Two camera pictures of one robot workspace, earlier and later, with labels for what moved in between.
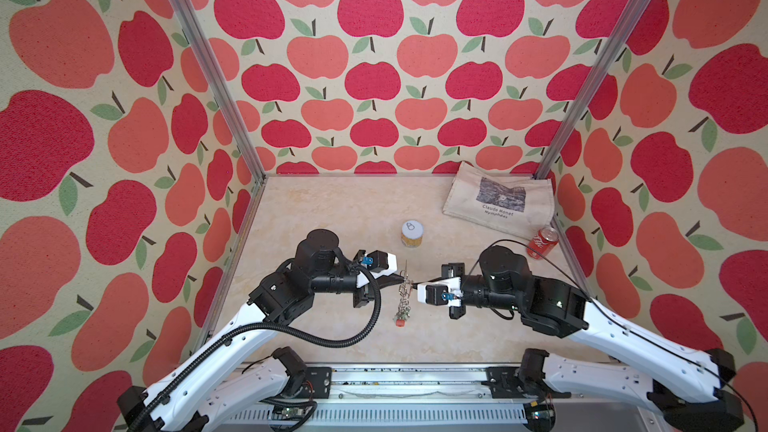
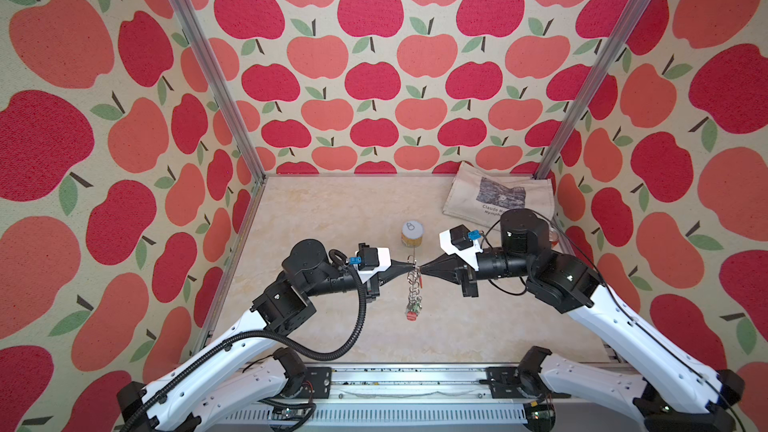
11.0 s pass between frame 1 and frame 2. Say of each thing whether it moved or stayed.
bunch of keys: moved
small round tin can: stayed
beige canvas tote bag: stayed
